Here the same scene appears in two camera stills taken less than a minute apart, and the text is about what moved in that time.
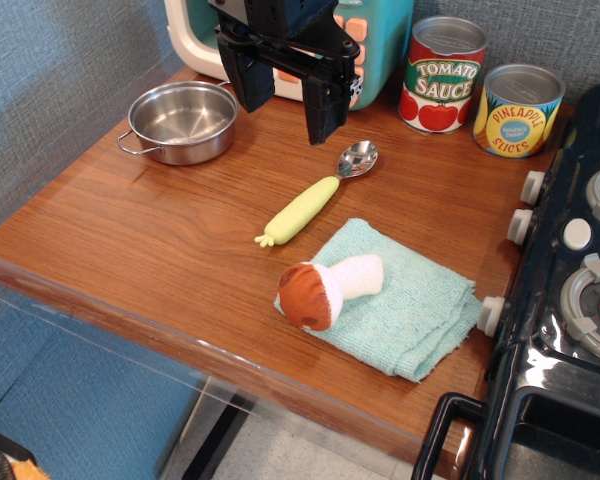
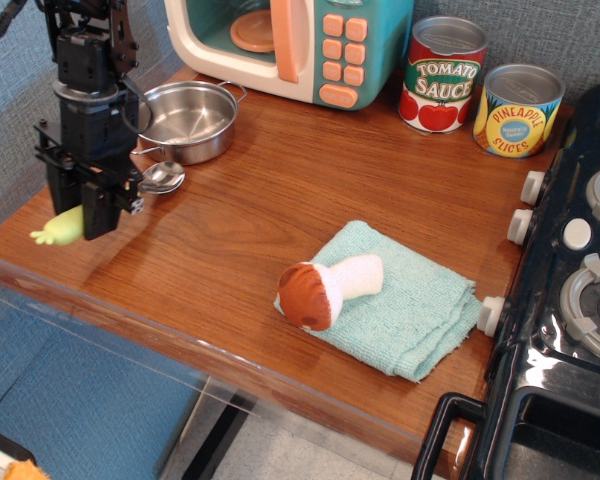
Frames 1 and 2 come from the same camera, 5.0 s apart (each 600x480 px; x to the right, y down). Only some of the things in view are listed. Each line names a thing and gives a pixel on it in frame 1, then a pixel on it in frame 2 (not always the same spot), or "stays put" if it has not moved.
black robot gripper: [304, 36] -> [94, 144]
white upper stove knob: [532, 186] stays put
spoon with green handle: [357, 159] -> [66, 226]
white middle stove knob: [519, 226] stays put
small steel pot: [182, 123] stays put
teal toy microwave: [383, 29] stays put
